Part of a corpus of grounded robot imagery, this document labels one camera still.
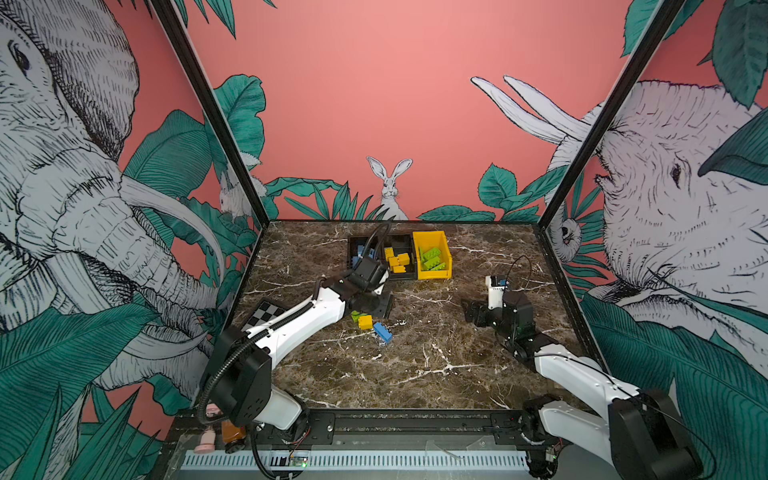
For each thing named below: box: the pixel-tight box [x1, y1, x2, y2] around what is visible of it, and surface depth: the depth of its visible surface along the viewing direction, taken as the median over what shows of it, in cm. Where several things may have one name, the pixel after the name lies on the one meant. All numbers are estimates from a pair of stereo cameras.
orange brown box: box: [221, 419, 246, 443], surface depth 71 cm
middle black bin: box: [383, 233, 418, 280], surface depth 106 cm
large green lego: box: [423, 247, 441, 260], surface depth 109 cm
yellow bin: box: [412, 231, 453, 280], surface depth 107 cm
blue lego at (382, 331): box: [374, 322, 393, 344], surface depth 91 cm
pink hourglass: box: [194, 403, 223, 454], surface depth 72 cm
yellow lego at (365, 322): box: [358, 315, 373, 330], surface depth 92 cm
